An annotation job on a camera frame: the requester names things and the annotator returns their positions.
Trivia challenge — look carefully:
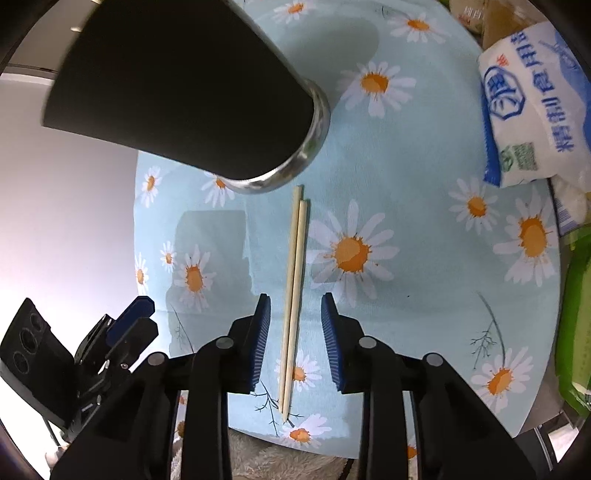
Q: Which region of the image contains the blue daisy print tablecloth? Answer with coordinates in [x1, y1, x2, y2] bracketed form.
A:
[132, 0, 568, 460]

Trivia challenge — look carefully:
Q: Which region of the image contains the white packet blue edge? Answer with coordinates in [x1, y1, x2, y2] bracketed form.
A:
[549, 174, 591, 237]

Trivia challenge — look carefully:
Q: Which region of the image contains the beige fleece garment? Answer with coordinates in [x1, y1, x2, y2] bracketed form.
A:
[172, 427, 366, 480]

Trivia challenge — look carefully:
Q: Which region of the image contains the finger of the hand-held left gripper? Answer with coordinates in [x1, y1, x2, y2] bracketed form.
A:
[108, 317, 160, 373]
[106, 296, 156, 346]

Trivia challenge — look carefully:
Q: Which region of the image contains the white blue salt bag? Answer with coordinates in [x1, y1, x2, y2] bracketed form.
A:
[477, 20, 591, 188]

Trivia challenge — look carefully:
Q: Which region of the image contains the dark cylindrical utensil holder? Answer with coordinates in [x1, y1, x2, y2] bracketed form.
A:
[41, 0, 331, 195]

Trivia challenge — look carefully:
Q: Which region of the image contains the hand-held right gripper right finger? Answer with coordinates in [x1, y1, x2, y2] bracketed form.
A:
[321, 292, 537, 480]

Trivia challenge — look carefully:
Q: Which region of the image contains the wooden chopstick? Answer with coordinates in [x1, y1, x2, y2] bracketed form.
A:
[281, 198, 310, 424]
[278, 185, 304, 413]

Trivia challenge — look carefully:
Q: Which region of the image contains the clear plastic jar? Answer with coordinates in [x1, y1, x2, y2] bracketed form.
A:
[450, 0, 491, 34]

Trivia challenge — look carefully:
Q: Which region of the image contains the brown spice jar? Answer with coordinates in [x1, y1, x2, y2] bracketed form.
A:
[481, 0, 551, 49]

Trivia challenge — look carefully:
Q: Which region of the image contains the green bottle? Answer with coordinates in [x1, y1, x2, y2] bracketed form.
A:
[555, 228, 591, 417]

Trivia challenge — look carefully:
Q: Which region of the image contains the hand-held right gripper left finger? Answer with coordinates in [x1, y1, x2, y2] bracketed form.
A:
[50, 292, 273, 480]

